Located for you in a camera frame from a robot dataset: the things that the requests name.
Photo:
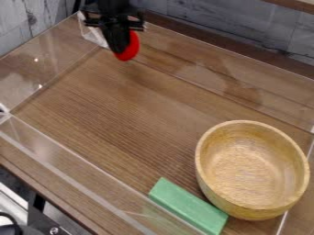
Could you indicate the wooden bowl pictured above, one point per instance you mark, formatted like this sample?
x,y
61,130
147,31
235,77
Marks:
x,y
251,169

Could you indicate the clear acrylic corner bracket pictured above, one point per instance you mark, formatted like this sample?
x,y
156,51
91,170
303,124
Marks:
x,y
90,33

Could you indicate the red plush strawberry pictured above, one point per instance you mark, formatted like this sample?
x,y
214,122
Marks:
x,y
131,51

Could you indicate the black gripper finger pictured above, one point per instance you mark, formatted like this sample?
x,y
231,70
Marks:
x,y
116,34

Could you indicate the green foam block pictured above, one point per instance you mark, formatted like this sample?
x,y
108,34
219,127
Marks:
x,y
192,210

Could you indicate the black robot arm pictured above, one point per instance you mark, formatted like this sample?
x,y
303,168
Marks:
x,y
110,7

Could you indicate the clear acrylic front wall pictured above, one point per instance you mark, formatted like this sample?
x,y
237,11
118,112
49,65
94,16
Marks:
x,y
107,206

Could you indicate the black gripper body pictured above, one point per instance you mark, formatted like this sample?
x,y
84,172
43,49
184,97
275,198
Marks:
x,y
130,18

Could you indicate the black metal table bracket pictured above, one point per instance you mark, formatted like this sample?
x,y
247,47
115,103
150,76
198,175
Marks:
x,y
37,220

